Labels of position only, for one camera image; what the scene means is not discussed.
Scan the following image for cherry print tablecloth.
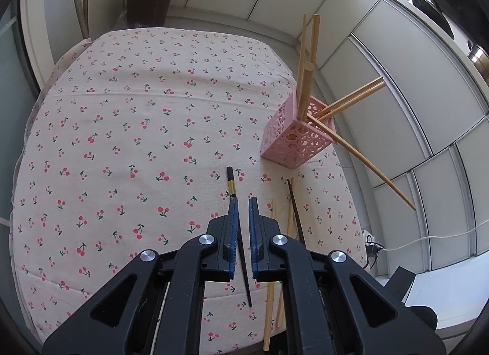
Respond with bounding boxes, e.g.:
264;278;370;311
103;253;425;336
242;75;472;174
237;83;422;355
10;28;366;341

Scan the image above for bamboo chopstick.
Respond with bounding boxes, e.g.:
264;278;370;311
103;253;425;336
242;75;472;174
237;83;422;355
318;97;368;121
262;201;277;353
296;14;307;118
299;14;321;121
307;114;416;211
275;176;297;329
314;77;384;119

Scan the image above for white power cable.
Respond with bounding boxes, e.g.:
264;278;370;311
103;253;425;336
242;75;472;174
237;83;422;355
364;220;489;254

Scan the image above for black wok pan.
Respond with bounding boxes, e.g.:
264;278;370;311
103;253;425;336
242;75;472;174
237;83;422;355
412;0;454;39

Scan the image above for stainless steel pot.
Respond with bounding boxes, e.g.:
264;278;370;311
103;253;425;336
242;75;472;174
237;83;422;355
468;42;488;70

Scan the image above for black gold-banded chopstick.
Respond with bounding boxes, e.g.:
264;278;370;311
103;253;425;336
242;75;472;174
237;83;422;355
226;166;253;308

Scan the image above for pink perforated utensil holder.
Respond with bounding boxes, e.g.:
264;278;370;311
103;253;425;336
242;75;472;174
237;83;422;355
260;92;334;169

